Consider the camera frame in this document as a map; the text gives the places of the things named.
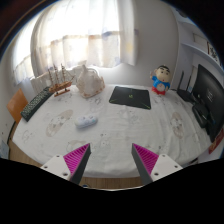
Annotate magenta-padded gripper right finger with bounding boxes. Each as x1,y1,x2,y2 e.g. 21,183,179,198
131,143,184,186

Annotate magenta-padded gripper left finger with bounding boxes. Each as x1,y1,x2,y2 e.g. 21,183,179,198
40,143,92,185

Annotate white cartoon-print computer mouse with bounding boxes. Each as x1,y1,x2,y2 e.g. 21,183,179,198
74,114,99,130

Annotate black mouse pad green lines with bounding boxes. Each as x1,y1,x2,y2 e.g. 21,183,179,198
108,85,152,110

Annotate white printed tablecloth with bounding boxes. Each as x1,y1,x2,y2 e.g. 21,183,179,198
11,83,213,178

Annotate black computer keyboard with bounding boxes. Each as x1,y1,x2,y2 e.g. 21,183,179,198
20,86,54,123

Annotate small black box device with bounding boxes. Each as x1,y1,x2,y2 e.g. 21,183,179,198
191,103,211,129

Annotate red flat item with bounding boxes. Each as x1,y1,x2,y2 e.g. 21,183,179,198
208,128,224,155

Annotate wooden model sailing ship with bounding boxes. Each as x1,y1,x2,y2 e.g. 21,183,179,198
47,63,77,98

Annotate large white conch shell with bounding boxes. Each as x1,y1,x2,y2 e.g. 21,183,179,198
75,64,106,99

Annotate cartoon boy figurine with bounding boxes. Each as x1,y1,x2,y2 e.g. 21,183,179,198
149,64,172,96

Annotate orange wooden chair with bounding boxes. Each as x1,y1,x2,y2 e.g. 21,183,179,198
6,88,29,124

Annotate black computer monitor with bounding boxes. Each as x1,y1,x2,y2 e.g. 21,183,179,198
192,63,224,144

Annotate white star-print curtain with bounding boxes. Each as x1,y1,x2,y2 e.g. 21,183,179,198
13,0,139,84

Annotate white wall shelf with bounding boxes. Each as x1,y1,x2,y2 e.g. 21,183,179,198
176,13,224,73

